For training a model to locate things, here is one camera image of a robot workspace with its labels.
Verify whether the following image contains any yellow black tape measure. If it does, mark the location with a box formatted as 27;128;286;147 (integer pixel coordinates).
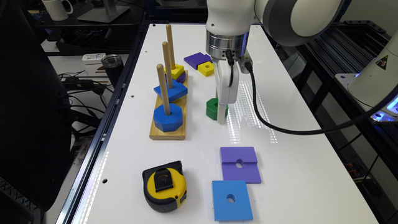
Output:
142;161;187;213

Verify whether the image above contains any middle wooden peg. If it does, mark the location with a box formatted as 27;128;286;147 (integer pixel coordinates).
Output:
162;41;174;89

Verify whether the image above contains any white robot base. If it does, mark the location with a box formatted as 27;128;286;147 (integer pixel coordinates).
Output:
335;34;397;111

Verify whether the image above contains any white remote device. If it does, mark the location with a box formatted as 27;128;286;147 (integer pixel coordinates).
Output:
82;53;106;65

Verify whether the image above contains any rear wooden peg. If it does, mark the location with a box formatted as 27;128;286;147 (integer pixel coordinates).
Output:
166;24;175;70

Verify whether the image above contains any monitor stand base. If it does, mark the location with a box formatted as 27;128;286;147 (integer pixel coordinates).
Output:
77;0;130;23

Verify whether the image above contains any wooden peg base board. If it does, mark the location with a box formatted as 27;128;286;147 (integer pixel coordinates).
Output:
149;81;187;140

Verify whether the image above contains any yellow square block on peg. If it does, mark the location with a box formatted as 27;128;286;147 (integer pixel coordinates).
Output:
170;64;184;80

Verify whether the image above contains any front wooden peg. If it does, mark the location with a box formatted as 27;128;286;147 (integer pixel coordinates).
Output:
157;63;171;116

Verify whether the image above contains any purple round block on peg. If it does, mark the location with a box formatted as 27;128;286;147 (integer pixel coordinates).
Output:
174;72;187;83

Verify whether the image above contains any white mug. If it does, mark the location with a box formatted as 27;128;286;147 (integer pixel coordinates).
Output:
42;0;73;21

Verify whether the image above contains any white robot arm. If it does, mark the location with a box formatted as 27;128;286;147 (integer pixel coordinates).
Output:
206;0;344;124

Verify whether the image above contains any large light blue square block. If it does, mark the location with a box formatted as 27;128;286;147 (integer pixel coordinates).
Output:
212;180;253;221

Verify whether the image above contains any green octagonal block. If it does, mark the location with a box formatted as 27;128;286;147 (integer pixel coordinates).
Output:
206;98;229;123

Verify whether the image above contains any black office chair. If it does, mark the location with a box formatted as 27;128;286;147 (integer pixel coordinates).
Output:
1;1;71;212

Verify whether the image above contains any small yellow square block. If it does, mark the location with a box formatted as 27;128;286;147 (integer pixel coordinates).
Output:
197;62;214;77

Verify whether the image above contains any small purple stepped block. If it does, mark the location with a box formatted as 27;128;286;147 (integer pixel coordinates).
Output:
184;52;213;70

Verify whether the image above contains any blue octagonal block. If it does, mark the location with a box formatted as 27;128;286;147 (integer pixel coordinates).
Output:
154;103;183;132

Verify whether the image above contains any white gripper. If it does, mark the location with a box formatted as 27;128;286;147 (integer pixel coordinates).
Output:
213;59;239;124

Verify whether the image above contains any black power adapter with cables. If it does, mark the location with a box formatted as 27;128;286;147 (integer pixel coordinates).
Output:
58;71;113;97

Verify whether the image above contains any blue square block on peg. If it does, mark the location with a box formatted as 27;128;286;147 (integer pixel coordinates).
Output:
166;80;188;103

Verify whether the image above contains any large purple square block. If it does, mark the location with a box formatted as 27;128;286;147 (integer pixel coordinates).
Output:
220;147;262;184

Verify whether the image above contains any wooden peg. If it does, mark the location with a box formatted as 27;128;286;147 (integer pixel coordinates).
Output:
166;24;175;70
157;63;171;116
162;41;174;89

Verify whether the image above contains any black tumbler cup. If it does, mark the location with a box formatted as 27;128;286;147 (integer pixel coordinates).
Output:
101;54;124;87

